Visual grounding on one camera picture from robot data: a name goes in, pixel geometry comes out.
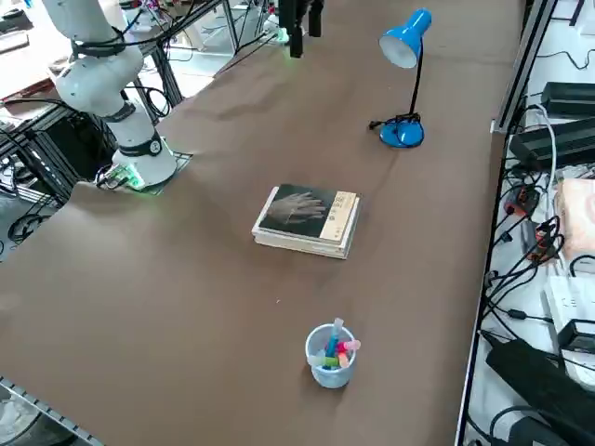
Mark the long black power adapter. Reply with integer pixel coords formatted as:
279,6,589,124
541,82,595,117

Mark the large black power adapter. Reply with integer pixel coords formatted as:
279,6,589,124
509,118,595,171

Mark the aluminium table edge rail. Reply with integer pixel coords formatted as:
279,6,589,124
0,374,101,446

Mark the peach box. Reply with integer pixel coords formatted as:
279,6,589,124
555,178,595,261

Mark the black metal rack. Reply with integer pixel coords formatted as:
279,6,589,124
0,99,117,205

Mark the aluminium frame post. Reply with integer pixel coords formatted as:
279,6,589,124
491,0,559,136

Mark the small black power adapter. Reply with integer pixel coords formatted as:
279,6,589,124
556,318,595,354

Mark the white book with blue print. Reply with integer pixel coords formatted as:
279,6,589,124
253,194,363,261

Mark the white cable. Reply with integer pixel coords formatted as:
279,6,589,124
527,104,559,191

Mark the clear blue pen cup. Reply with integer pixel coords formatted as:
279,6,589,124
304,323,359,389

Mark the blue desk lamp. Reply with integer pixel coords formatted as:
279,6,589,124
378,7,433,150

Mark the black bag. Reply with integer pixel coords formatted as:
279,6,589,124
485,338,595,419

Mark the blue marker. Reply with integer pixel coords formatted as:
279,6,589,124
327,317,345,357

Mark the white power strip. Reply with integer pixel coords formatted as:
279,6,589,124
543,276,595,338

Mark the black lamp cord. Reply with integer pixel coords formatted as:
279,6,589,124
368,112,425,140

